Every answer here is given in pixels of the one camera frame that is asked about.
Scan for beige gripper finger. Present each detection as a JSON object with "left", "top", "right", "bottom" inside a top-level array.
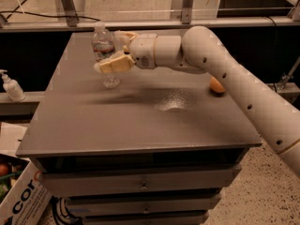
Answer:
[
  {"left": 113, "top": 31, "right": 138, "bottom": 53},
  {"left": 94, "top": 51, "right": 135, "bottom": 73}
]

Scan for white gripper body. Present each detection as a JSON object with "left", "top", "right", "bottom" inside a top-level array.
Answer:
[{"left": 129, "top": 34, "right": 158, "bottom": 69}]

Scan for clear plastic water bottle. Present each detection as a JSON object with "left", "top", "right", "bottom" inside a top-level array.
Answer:
[{"left": 91, "top": 22, "right": 121, "bottom": 89}]

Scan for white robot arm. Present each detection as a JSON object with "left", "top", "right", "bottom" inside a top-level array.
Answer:
[{"left": 92, "top": 25, "right": 300, "bottom": 177}]

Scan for white pump dispenser bottle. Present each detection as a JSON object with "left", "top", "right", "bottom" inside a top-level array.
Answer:
[{"left": 0, "top": 69, "right": 25, "bottom": 102}]

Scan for orange fruit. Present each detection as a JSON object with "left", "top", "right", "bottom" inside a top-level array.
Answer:
[{"left": 210, "top": 77, "right": 225, "bottom": 94}]

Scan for grey drawer cabinet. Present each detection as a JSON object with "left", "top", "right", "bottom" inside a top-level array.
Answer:
[{"left": 18, "top": 33, "right": 261, "bottom": 225}]

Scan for white cardboard box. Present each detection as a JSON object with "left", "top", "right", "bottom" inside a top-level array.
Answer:
[{"left": 0, "top": 155, "right": 52, "bottom": 225}]

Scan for black cable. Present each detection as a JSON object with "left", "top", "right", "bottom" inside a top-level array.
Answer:
[{"left": 0, "top": 10, "right": 101, "bottom": 23}]

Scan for black cables under cabinet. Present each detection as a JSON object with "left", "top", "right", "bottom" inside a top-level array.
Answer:
[{"left": 50, "top": 196, "right": 83, "bottom": 225}]

